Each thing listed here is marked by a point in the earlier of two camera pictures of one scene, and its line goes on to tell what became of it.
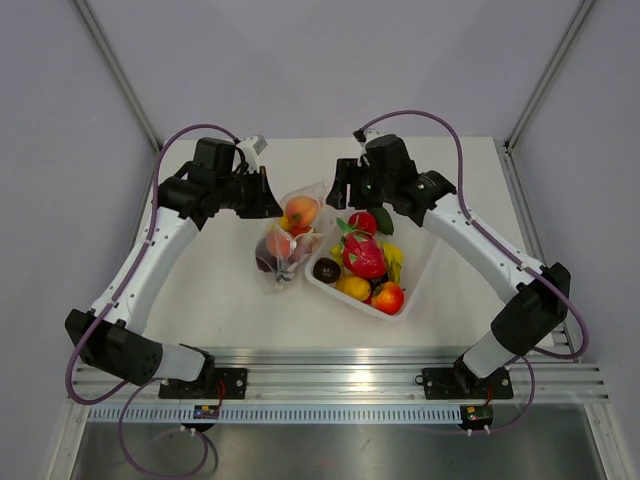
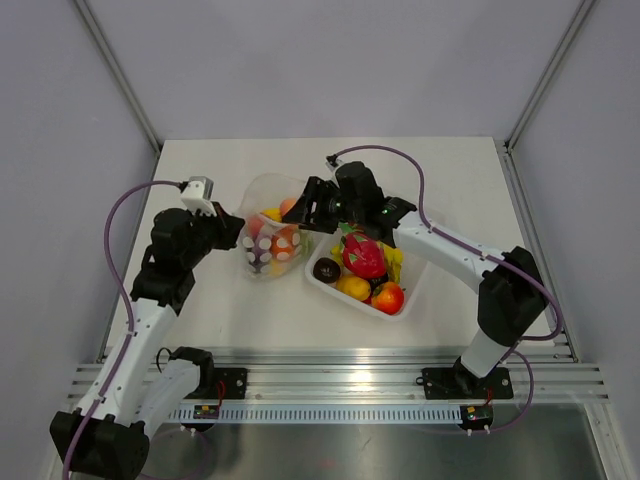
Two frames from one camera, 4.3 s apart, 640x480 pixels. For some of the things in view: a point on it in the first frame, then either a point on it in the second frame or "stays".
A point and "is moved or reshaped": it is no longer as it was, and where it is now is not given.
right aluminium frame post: [549, 74] stays
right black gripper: [349, 171] to [317, 190]
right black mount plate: [462, 382] stays
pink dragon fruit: [361, 253] stays
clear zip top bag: [296, 238] is moved or reshaped
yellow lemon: [356, 287] stays
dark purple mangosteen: [326, 270] stays
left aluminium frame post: [118, 73] stays
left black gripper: [265, 203] to [228, 226]
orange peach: [278, 245] to [255, 224]
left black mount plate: [227, 383] stays
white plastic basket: [416, 247] stays
